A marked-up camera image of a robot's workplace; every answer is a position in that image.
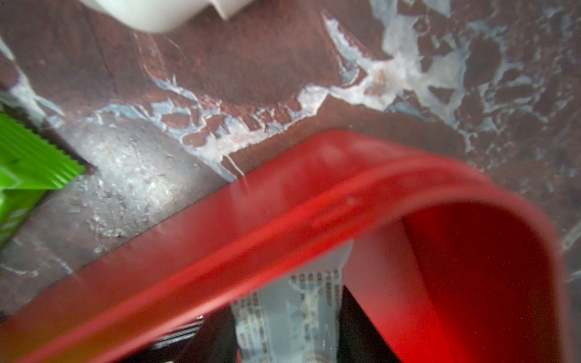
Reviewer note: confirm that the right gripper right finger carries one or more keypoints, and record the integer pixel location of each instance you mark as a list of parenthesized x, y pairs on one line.
[(359, 340)]

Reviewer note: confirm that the red storage box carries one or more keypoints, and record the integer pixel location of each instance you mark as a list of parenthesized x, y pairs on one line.
[(448, 266)]

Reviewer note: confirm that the white cookie packet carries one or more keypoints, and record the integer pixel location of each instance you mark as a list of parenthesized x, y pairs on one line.
[(296, 318)]

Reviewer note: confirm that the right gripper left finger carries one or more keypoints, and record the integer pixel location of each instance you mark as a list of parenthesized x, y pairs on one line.
[(214, 342)]

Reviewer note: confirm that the white plastic pipe elbow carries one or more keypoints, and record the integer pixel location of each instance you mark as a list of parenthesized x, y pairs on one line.
[(161, 16)]

